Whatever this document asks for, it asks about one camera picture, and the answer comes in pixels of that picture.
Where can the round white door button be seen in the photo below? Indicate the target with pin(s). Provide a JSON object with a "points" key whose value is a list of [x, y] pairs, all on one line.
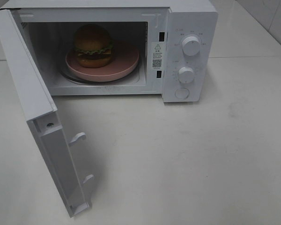
{"points": [[182, 93]]}

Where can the pink round plate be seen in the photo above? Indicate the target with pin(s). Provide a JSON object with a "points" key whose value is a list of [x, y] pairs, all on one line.
{"points": [[124, 60]]}

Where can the toy hamburger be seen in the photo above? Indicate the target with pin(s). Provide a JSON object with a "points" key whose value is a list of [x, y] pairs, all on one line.
{"points": [[92, 46]]}

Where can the white microwave door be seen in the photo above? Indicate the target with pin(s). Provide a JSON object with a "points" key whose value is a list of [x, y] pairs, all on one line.
{"points": [[41, 115]]}

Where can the lower white timer knob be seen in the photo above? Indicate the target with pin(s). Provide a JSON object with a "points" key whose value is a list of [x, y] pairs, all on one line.
{"points": [[186, 75]]}

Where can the white microwave oven body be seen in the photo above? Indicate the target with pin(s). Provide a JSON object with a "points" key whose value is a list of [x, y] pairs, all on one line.
{"points": [[155, 27]]}

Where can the upper white power knob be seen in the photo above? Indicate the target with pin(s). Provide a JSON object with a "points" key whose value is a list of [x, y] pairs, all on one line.
{"points": [[191, 45]]}

